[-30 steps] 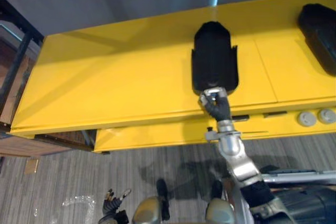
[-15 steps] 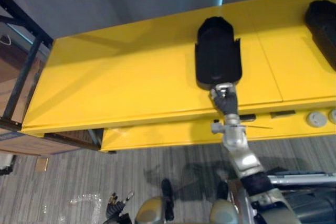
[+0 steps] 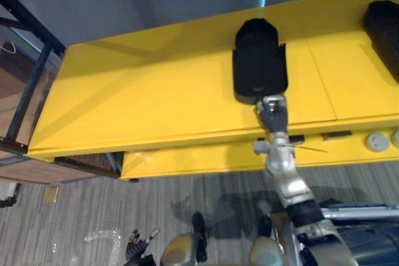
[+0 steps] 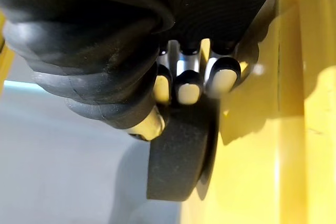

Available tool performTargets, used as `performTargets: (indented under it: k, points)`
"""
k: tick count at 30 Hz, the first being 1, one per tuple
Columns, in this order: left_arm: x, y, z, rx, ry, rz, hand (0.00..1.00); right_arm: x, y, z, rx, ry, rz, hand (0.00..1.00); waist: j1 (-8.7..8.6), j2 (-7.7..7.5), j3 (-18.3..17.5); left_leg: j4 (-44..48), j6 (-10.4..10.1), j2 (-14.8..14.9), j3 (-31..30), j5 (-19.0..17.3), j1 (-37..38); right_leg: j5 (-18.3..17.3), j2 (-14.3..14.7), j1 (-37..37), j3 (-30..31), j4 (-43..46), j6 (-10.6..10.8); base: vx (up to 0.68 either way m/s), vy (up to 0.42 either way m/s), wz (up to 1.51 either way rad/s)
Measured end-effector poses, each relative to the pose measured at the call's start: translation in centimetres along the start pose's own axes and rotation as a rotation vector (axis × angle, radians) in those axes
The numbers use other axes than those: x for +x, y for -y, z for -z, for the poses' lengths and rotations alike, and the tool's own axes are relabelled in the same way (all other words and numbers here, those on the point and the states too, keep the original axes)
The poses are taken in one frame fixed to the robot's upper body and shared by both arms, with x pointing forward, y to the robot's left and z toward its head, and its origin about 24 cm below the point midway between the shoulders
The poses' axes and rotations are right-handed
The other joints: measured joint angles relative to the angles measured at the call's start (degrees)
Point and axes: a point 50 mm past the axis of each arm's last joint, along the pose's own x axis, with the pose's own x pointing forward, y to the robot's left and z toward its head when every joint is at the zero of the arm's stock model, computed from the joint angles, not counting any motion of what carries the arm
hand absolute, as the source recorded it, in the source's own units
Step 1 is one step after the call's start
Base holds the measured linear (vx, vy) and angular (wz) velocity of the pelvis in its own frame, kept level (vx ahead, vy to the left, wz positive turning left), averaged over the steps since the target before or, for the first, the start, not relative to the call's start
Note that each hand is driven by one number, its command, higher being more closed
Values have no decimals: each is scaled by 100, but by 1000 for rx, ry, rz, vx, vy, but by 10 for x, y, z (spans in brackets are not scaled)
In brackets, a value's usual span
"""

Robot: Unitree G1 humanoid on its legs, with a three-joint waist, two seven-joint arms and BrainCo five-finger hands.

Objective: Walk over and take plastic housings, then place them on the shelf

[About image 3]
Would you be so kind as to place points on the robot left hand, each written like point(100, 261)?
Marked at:
point(137, 247)

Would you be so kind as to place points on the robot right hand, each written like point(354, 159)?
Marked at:
point(275, 119)

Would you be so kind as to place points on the black plastic housing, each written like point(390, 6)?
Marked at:
point(381, 26)
point(258, 60)

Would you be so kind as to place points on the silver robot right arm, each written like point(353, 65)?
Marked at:
point(290, 182)

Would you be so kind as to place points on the clear plastic wrap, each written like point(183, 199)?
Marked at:
point(103, 237)

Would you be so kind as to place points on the silver robot left leg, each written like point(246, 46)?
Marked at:
point(180, 250)

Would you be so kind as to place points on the silver robot leg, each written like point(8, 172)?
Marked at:
point(180, 250)
point(268, 252)

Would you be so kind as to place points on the brass floor socket plate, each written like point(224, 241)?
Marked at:
point(51, 195)

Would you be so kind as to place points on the grey round knob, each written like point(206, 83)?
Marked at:
point(396, 139)
point(377, 142)

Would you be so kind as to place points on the silver robot right leg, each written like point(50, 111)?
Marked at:
point(268, 252)

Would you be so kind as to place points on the brown cardboard box blue tape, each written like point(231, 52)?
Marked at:
point(28, 169)

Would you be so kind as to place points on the white bin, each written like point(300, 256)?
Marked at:
point(7, 192)

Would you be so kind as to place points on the dark blue bin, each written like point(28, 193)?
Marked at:
point(374, 244)

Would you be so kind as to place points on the silver cart frame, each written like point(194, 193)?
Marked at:
point(361, 211)

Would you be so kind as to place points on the black metal rack frame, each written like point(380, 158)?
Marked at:
point(37, 69)

